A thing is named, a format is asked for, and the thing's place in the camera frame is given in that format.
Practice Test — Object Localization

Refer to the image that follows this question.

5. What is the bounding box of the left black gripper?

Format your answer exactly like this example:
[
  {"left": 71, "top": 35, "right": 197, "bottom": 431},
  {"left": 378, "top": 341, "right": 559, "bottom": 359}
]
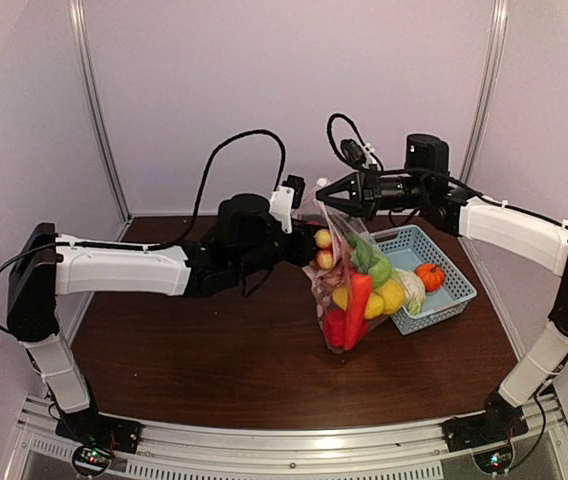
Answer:
[{"left": 234, "top": 219, "right": 330, "bottom": 280}]

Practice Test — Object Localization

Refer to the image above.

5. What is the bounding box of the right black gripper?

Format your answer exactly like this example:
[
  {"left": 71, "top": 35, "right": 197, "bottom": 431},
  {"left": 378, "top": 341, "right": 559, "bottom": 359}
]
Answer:
[{"left": 315, "top": 163, "right": 428, "bottom": 222}]

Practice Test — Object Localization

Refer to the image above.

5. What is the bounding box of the clear polka dot zip bag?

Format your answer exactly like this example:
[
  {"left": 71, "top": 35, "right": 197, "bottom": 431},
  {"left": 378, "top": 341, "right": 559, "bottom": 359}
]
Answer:
[{"left": 297, "top": 178, "right": 407, "bottom": 354}]

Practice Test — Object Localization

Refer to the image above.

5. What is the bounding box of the orange toy carrot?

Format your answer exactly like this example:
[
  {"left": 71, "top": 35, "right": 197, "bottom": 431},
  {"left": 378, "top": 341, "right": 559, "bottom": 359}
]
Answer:
[{"left": 343, "top": 234, "right": 380, "bottom": 351}]

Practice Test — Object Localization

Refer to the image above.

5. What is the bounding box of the green toy apple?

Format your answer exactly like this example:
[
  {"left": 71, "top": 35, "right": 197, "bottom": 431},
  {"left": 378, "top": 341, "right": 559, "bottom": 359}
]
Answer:
[{"left": 367, "top": 255, "right": 393, "bottom": 289}]

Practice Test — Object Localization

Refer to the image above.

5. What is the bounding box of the red toy bell pepper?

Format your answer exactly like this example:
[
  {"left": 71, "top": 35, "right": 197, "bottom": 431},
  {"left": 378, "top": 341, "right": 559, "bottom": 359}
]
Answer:
[{"left": 323, "top": 310, "right": 368, "bottom": 351}]

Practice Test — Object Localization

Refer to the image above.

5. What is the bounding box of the yellow toy bell pepper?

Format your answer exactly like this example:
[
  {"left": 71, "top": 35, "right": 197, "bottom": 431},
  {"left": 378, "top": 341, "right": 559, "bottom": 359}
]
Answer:
[{"left": 332, "top": 287, "right": 385, "bottom": 321}]

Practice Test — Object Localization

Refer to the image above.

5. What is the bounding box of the yellow toy pear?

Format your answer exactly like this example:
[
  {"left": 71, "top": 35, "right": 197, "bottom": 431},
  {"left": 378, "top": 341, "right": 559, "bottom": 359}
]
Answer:
[{"left": 374, "top": 279, "right": 405, "bottom": 315}]

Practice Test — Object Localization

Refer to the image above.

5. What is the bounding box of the toy cabbage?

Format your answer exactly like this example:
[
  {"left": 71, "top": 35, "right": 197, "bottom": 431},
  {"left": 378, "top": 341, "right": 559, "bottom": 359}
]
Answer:
[{"left": 395, "top": 269, "right": 426, "bottom": 316}]

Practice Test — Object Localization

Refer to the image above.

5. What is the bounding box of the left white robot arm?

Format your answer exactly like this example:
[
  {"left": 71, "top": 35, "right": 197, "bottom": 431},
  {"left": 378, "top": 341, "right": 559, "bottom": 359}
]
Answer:
[{"left": 6, "top": 189, "right": 319, "bottom": 444}]

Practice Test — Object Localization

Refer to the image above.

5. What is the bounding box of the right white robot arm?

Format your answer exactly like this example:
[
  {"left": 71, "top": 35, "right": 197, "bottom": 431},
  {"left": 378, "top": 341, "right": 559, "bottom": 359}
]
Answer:
[{"left": 316, "top": 134, "right": 568, "bottom": 442}]

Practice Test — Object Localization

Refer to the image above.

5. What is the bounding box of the orange toy pumpkin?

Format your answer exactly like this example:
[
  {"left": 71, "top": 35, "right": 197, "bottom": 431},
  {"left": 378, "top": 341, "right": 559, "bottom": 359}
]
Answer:
[{"left": 414, "top": 263, "right": 446, "bottom": 293}]

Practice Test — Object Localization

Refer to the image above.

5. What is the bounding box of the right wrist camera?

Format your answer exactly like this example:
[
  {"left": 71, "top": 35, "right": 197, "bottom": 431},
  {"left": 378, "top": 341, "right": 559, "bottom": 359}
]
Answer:
[{"left": 339, "top": 139, "right": 384, "bottom": 171}]

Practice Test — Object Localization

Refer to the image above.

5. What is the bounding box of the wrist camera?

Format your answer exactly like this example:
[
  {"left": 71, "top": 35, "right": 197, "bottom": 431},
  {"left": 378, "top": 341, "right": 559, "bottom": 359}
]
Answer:
[
  {"left": 339, "top": 139, "right": 384, "bottom": 171},
  {"left": 268, "top": 175, "right": 306, "bottom": 234}
]

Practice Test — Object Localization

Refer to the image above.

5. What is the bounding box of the right black cable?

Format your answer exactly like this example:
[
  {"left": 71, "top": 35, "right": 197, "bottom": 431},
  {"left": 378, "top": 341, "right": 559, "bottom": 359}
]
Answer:
[{"left": 327, "top": 112, "right": 470, "bottom": 226}]

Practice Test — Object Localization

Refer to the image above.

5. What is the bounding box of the black cable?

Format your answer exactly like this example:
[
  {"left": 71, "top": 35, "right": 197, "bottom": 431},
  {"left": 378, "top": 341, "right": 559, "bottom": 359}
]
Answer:
[
  {"left": 327, "top": 112, "right": 470, "bottom": 226},
  {"left": 0, "top": 129, "right": 288, "bottom": 334}
]

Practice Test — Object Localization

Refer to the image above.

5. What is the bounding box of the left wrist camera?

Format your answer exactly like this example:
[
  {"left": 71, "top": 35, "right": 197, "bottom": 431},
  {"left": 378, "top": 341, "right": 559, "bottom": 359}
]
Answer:
[{"left": 268, "top": 175, "right": 306, "bottom": 234}]

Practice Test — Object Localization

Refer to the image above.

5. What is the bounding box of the left black cable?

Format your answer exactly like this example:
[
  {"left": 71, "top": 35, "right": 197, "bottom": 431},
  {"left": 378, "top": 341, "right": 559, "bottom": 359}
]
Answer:
[{"left": 0, "top": 129, "right": 288, "bottom": 334}]

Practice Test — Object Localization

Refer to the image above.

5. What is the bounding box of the right aluminium frame post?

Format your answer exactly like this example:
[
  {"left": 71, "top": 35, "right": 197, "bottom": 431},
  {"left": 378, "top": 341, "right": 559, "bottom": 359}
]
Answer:
[{"left": 461, "top": 0, "right": 509, "bottom": 182}]

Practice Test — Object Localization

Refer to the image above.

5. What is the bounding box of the aluminium frame post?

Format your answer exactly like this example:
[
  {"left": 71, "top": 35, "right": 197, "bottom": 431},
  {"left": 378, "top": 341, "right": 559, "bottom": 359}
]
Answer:
[
  {"left": 461, "top": 0, "right": 509, "bottom": 182},
  {"left": 68, "top": 0, "right": 132, "bottom": 223}
]

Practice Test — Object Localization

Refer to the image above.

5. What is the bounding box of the aluminium front rail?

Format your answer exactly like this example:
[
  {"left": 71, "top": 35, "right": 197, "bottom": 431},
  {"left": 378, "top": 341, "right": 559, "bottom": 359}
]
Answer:
[{"left": 1, "top": 394, "right": 568, "bottom": 480}]

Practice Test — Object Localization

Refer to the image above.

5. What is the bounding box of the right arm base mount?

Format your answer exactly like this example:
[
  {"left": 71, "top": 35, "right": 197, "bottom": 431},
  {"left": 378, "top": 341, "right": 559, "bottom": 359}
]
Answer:
[{"left": 442, "top": 411, "right": 528, "bottom": 477}]

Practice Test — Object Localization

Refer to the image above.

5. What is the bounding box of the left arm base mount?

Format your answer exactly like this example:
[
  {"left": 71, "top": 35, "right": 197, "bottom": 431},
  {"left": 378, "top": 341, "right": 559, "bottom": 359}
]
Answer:
[{"left": 49, "top": 401, "right": 142, "bottom": 478}]

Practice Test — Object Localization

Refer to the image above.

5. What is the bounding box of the left aluminium frame post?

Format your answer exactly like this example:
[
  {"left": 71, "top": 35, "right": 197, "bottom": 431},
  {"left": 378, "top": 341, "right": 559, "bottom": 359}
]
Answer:
[{"left": 68, "top": 0, "right": 132, "bottom": 223}]

